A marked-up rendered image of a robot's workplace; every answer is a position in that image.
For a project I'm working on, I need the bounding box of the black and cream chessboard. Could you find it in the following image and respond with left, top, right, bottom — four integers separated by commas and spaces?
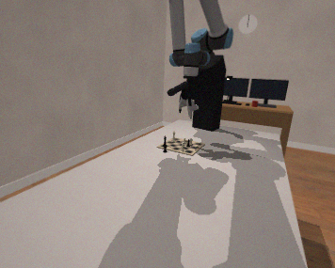
157, 137, 205, 156

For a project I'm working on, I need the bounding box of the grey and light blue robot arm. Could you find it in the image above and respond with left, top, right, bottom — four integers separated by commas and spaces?
168, 0, 233, 76

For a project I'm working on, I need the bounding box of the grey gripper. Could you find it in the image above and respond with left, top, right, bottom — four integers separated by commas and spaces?
179, 76, 201, 119

